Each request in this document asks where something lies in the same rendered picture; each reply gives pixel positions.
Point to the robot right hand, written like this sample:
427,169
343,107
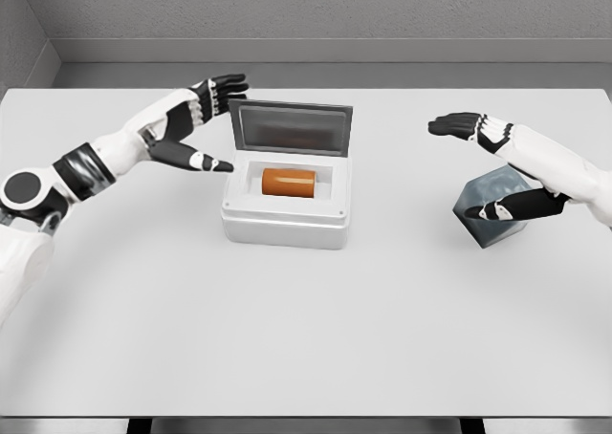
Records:
516,142

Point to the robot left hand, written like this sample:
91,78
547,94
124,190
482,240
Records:
172,118

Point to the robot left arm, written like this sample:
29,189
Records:
72,171

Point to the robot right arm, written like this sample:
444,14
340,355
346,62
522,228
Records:
581,176

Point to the dark grey translucent cube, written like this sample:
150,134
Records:
483,200

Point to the white box with hinged lid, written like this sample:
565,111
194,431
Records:
287,200

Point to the orange cylinder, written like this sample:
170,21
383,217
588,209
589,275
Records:
289,181

